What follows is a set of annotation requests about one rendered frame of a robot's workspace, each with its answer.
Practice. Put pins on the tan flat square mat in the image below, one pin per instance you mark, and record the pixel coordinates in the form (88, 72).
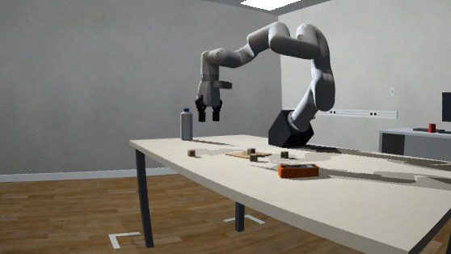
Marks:
(245, 155)

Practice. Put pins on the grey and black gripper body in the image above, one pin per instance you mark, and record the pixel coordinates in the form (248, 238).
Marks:
(211, 95)

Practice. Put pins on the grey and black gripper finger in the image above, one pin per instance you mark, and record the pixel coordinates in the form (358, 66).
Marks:
(216, 112)
(201, 109)

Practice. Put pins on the grey bottle with blue cap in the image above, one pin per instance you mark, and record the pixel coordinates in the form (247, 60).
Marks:
(186, 124)

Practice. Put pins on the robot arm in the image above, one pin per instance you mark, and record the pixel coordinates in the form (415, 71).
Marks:
(310, 44)

